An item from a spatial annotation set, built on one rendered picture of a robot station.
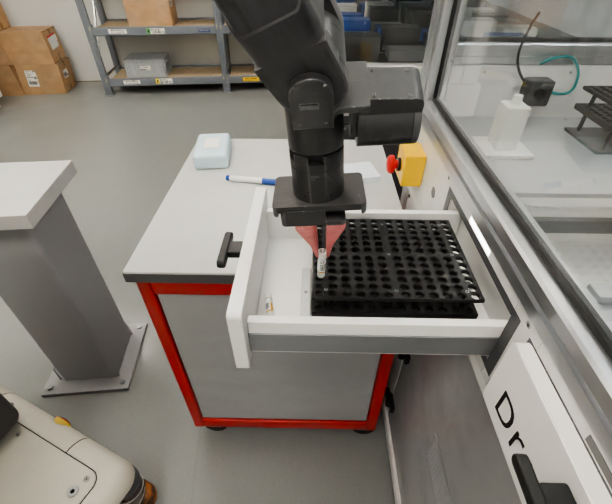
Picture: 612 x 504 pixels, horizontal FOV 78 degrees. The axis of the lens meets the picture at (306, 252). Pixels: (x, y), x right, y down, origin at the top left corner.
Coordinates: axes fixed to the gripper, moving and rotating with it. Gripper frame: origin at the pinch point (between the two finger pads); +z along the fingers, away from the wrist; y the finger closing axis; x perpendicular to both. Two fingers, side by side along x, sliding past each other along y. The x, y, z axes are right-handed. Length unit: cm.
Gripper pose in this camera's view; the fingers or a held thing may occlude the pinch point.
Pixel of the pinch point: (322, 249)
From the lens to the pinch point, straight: 48.5
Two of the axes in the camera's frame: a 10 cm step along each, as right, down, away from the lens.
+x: -0.2, 6.7, -7.4
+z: 0.7, 7.4, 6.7
